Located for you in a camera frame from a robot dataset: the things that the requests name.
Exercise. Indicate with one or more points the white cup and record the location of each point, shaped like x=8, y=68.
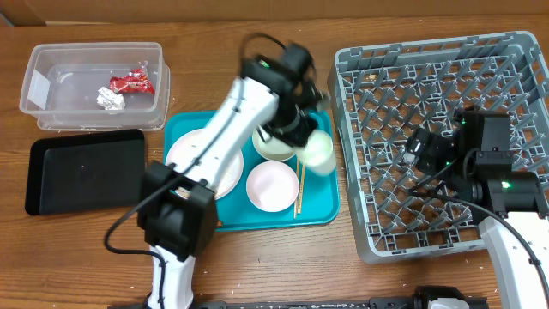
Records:
x=318, y=154

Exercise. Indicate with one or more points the grey dishwasher rack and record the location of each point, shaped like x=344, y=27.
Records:
x=382, y=93

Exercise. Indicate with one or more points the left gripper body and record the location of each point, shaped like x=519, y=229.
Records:
x=291, y=127

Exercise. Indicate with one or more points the left wooden chopstick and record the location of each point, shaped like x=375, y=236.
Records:
x=296, y=201

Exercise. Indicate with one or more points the clear plastic bin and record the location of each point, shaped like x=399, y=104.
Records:
x=62, y=83

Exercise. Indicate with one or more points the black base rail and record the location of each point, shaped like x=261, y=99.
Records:
x=423, y=297

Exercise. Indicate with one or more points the right wooden chopstick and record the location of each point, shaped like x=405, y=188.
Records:
x=301, y=188

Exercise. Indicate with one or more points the black tray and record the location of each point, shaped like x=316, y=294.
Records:
x=85, y=172

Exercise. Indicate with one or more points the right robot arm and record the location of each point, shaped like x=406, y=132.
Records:
x=474, y=168

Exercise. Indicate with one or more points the small foil ball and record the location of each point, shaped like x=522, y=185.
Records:
x=109, y=100

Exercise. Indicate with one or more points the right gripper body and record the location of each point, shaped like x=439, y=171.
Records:
x=436, y=159

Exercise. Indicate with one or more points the teal serving tray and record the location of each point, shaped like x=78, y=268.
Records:
x=320, y=202

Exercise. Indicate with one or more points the white bowl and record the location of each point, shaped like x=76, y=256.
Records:
x=271, y=186
x=269, y=147

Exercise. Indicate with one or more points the wooden chopstick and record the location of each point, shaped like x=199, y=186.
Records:
x=296, y=201
x=301, y=188

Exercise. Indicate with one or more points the red snack wrapper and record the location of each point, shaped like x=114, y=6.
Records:
x=136, y=81

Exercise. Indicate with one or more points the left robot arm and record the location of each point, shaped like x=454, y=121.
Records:
x=178, y=210

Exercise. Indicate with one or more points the white dinner plate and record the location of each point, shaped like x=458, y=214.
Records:
x=181, y=150

